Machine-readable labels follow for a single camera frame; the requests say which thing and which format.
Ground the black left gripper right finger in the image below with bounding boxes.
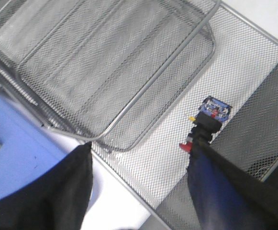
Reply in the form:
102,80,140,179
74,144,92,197
188,140,278,230

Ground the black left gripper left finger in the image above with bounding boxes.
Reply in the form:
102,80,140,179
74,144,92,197
0,142,93,230

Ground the blue plastic tray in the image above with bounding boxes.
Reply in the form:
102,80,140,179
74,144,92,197
0,81,101,207

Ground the red emergency stop button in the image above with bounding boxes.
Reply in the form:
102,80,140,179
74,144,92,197
179,96,232,153

